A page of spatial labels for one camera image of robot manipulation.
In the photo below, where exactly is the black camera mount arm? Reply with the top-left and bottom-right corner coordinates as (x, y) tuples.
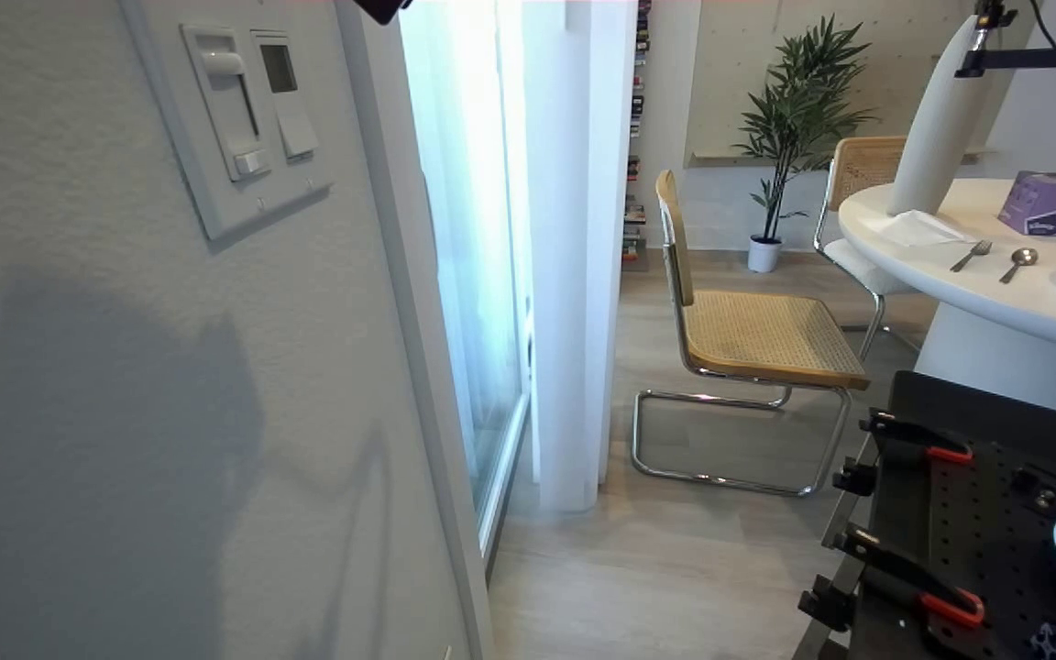
(959, 0), (1056, 76)

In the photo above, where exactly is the round white table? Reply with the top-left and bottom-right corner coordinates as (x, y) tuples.
(849, 181), (1056, 410)

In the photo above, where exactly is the white switch wall plate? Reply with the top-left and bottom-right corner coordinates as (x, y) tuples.
(123, 0), (330, 242)

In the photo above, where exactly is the silver fork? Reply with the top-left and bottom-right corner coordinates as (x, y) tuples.
(949, 239), (995, 270)

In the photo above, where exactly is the silver spoon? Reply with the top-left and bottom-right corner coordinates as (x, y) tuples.
(997, 246), (1038, 286)

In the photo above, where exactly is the red black clamp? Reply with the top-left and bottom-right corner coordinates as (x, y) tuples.
(834, 406), (973, 496)
(800, 526), (988, 632)

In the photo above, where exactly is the white paper napkin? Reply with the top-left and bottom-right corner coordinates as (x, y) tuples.
(869, 208), (961, 250)

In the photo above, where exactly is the white glass sliding door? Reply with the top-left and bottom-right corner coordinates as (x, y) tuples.
(399, 0), (530, 564)

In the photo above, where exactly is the wicker cantilever chair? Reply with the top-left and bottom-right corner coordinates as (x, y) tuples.
(627, 174), (869, 499)

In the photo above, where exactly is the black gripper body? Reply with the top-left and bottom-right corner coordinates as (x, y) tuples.
(356, 0), (415, 26)

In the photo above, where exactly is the potted green plant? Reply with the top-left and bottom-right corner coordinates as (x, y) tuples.
(742, 14), (867, 275)

